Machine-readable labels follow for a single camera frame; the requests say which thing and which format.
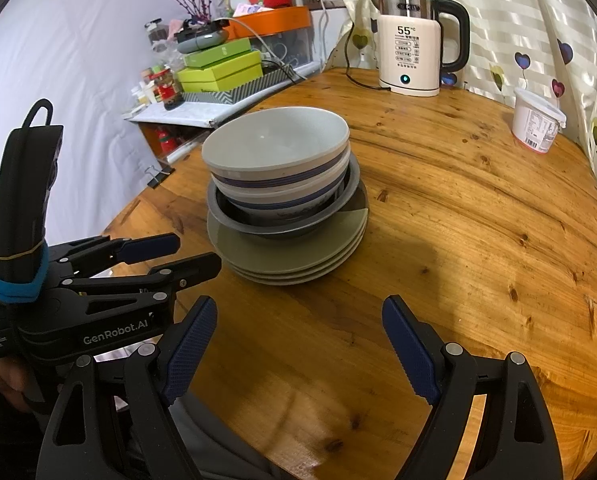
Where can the white board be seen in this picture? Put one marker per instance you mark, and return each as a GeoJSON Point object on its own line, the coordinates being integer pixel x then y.
{"type": "Point", "coordinates": [188, 112]}

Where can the striped curtain with hearts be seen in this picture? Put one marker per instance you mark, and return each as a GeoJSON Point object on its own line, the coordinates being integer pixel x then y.
{"type": "Point", "coordinates": [528, 20]}

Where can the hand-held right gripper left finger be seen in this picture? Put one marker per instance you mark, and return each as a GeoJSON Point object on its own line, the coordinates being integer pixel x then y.
{"type": "Point", "coordinates": [188, 350]}

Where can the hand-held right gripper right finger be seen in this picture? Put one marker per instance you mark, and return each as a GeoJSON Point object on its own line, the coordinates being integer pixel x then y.
{"type": "Point", "coordinates": [411, 350]}

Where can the white bowl with blue band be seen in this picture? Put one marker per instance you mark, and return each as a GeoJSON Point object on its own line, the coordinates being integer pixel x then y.
{"type": "Point", "coordinates": [278, 205]}
{"type": "Point", "coordinates": [273, 135]}

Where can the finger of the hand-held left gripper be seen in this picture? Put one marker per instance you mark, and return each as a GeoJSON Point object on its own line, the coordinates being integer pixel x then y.
{"type": "Point", "coordinates": [198, 266]}
{"type": "Point", "coordinates": [148, 248]}

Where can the small jar with red label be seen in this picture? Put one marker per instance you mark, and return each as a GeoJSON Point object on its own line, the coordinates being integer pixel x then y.
{"type": "Point", "coordinates": [167, 90]}

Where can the stainless steel bowl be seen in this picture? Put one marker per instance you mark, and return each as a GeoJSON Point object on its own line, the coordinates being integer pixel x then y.
{"type": "Point", "coordinates": [349, 192]}

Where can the zigzag patterned box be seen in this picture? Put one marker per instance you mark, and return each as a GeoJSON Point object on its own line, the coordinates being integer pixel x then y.
{"type": "Point", "coordinates": [238, 90]}

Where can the green plate with logo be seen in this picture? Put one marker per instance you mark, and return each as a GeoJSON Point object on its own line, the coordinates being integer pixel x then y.
{"type": "Point", "coordinates": [278, 276]}
{"type": "Point", "coordinates": [278, 283]}
{"type": "Point", "coordinates": [288, 252]}

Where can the grey device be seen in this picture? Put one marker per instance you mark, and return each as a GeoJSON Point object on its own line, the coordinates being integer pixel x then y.
{"type": "Point", "coordinates": [201, 40]}

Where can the person's left hand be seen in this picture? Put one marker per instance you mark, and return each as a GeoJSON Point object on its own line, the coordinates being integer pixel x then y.
{"type": "Point", "coordinates": [1, 377]}

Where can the clear storage box orange lid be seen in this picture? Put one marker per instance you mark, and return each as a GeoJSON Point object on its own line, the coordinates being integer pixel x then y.
{"type": "Point", "coordinates": [278, 35]}

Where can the cream electric kettle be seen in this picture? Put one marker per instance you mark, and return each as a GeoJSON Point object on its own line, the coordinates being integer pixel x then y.
{"type": "Point", "coordinates": [411, 55]}

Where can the black binder clip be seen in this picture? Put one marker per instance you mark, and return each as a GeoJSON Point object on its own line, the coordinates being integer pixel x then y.
{"type": "Point", "coordinates": [158, 175]}

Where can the white plastic tub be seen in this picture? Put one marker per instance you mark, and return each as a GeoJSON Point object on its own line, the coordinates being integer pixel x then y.
{"type": "Point", "coordinates": [536, 120]}

